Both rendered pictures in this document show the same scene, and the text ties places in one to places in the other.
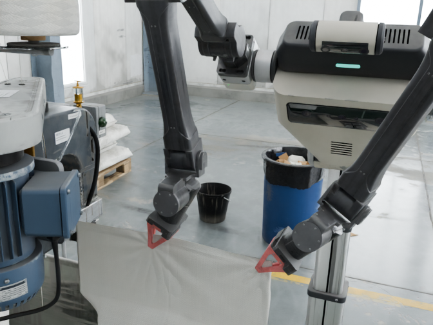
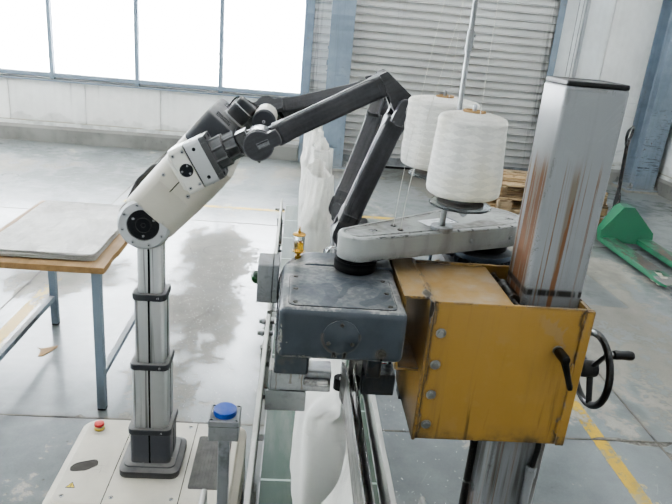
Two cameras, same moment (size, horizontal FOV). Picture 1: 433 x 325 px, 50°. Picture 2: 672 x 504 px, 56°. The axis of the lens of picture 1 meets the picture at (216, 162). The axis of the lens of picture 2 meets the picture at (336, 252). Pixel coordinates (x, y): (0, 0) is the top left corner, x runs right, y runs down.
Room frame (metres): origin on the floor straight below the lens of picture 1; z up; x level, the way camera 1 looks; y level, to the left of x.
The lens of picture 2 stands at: (1.66, 1.57, 1.81)
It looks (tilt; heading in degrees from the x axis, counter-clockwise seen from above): 20 degrees down; 245
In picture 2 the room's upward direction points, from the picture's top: 5 degrees clockwise
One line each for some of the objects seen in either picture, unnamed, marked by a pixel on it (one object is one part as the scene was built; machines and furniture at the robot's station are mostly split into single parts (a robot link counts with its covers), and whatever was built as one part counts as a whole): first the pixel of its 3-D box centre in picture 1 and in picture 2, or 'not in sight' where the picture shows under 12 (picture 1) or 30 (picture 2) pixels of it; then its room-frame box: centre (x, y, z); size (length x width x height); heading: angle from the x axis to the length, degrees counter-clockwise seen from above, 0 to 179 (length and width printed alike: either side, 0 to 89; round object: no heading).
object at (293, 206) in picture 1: (291, 197); not in sight; (3.17, -0.56, 0.32); 0.51 x 0.48 x 0.65; 160
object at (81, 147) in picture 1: (22, 153); (333, 334); (1.16, 0.51, 1.21); 0.30 x 0.25 x 0.30; 70
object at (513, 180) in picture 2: not in sight; (539, 185); (-3.18, -3.77, 0.36); 1.20 x 0.82 x 0.14; 156
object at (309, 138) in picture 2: not in sight; (312, 173); (-0.10, -2.84, 0.74); 0.47 x 0.20 x 0.72; 72
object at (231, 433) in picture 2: not in sight; (224, 422); (1.31, 0.20, 0.81); 0.08 x 0.08 x 0.06; 70
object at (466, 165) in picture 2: not in sight; (468, 154); (0.95, 0.58, 1.61); 0.15 x 0.14 x 0.17; 70
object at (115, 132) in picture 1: (96, 134); not in sight; (4.39, 1.18, 0.44); 0.68 x 0.44 x 0.15; 160
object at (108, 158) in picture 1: (99, 157); not in sight; (4.40, 1.17, 0.20); 0.67 x 0.43 x 0.15; 160
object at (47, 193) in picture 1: (54, 209); not in sight; (0.73, 0.28, 1.25); 0.10 x 0.08 x 0.12; 5
